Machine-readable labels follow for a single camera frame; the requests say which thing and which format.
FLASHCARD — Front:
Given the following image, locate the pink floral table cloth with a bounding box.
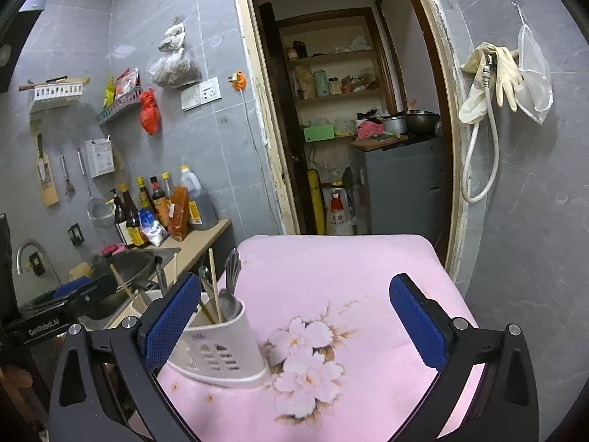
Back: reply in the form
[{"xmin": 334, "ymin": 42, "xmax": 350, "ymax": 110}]
[{"xmin": 159, "ymin": 235, "xmax": 470, "ymax": 441}]

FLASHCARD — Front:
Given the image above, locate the golden brown chopstick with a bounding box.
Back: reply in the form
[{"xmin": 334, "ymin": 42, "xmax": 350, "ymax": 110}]
[{"xmin": 199, "ymin": 300, "xmax": 216, "ymax": 324}]

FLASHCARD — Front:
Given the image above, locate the clear plastic bag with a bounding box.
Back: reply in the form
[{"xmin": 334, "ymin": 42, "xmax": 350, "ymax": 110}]
[{"xmin": 514, "ymin": 3, "xmax": 554, "ymax": 125}]

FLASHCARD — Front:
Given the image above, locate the wooden storage shelf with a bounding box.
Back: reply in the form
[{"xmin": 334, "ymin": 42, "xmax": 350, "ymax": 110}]
[{"xmin": 278, "ymin": 7, "xmax": 397, "ymax": 146}]

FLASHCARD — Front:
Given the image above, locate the green box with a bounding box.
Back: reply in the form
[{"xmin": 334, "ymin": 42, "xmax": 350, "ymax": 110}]
[{"xmin": 303, "ymin": 124, "xmax": 335, "ymax": 143}]

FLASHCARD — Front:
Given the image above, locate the large oil jug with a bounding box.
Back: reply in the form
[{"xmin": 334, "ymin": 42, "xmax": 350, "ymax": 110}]
[{"xmin": 181, "ymin": 165, "xmax": 218, "ymax": 231}]

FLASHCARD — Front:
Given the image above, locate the steel fork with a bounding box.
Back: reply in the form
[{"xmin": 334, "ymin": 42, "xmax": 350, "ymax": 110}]
[{"xmin": 225, "ymin": 249, "xmax": 241, "ymax": 294}]

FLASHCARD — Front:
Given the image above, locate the shiny steel spoon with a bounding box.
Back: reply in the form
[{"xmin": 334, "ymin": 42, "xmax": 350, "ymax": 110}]
[{"xmin": 219, "ymin": 288, "xmax": 241, "ymax": 321}]

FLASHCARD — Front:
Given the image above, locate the white utensil holder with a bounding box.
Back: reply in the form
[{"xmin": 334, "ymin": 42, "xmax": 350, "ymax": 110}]
[{"xmin": 168, "ymin": 300, "xmax": 271, "ymax": 389}]

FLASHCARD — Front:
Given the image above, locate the black wok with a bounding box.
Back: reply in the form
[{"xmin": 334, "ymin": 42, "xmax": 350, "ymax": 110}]
[{"xmin": 404, "ymin": 110, "xmax": 440, "ymax": 140}]

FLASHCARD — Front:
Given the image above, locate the grey cabinet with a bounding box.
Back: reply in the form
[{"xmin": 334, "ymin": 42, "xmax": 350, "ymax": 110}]
[{"xmin": 348, "ymin": 138, "xmax": 444, "ymax": 245}]

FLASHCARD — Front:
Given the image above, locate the red plastic bag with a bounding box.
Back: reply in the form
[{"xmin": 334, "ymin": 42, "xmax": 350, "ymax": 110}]
[{"xmin": 140, "ymin": 88, "xmax": 161, "ymax": 136}]

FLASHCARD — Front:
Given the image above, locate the steel knife handle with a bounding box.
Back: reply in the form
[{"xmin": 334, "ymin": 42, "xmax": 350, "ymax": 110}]
[{"xmin": 198, "ymin": 266, "xmax": 215, "ymax": 302}]

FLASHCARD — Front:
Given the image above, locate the white rubber glove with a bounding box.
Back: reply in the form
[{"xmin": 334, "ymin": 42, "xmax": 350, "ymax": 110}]
[{"xmin": 458, "ymin": 42, "xmax": 523, "ymax": 125}]

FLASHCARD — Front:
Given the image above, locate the light wooden chopstick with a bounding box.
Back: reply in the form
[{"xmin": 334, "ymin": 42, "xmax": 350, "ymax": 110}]
[{"xmin": 208, "ymin": 247, "xmax": 223, "ymax": 323}]

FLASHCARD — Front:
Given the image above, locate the yellow cylinder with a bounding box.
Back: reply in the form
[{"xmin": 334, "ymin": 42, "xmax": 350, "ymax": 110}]
[{"xmin": 307, "ymin": 170, "xmax": 325, "ymax": 235}]

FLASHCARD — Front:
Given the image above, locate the white hose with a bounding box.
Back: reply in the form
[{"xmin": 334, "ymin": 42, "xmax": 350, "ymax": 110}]
[{"xmin": 460, "ymin": 54, "xmax": 501, "ymax": 205}]

